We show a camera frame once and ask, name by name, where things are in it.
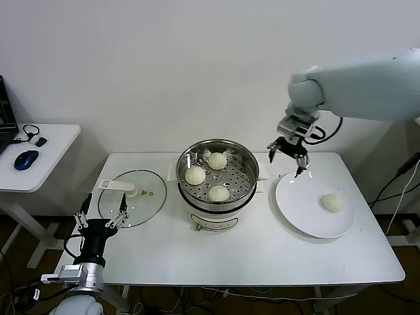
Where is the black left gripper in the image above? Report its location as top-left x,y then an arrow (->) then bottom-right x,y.
73,192 -> 130,264

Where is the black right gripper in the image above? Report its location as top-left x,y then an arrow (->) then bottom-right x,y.
266,136 -> 311,179

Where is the white steamed baozi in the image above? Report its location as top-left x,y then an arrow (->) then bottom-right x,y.
207,185 -> 230,203
320,192 -> 345,213
184,166 -> 207,186
207,152 -> 227,171

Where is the stainless steel steamer basket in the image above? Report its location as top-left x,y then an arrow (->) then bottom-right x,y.
175,139 -> 259,206

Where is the steel steamer pot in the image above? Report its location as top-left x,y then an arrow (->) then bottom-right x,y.
166,162 -> 268,233

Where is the white round plate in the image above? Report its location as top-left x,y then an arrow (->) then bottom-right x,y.
274,170 -> 356,239

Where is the white side table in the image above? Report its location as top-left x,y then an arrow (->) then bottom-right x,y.
0,123 -> 81,270

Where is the blue computer mouse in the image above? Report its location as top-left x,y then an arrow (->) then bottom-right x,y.
12,149 -> 39,171

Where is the white cabinet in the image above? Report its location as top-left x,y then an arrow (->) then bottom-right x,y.
385,119 -> 420,247

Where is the black laptop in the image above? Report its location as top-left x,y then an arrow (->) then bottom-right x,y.
0,75 -> 19,155

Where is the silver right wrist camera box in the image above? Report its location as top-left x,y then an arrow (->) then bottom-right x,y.
277,113 -> 312,139

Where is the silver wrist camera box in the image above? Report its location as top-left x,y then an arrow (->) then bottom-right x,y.
41,264 -> 87,285
277,113 -> 312,139

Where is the glass lid with white handle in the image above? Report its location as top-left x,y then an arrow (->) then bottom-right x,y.
98,169 -> 167,229

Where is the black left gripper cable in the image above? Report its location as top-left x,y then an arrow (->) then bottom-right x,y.
63,234 -> 85,260

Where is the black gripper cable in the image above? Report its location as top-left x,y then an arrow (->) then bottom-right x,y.
306,116 -> 344,145
63,234 -> 85,260

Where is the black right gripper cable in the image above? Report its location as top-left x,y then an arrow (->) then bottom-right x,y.
306,116 -> 344,145

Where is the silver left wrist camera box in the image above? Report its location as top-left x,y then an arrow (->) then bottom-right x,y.
41,264 -> 87,285

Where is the black earphone cable loop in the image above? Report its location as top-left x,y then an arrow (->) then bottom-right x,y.
9,124 -> 42,145

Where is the black left camera cable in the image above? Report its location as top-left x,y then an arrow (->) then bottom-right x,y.
31,282 -> 66,303

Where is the black power adapter cable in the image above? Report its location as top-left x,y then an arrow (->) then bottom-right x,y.
367,154 -> 420,207

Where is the white cable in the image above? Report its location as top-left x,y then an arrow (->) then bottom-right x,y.
385,162 -> 420,236

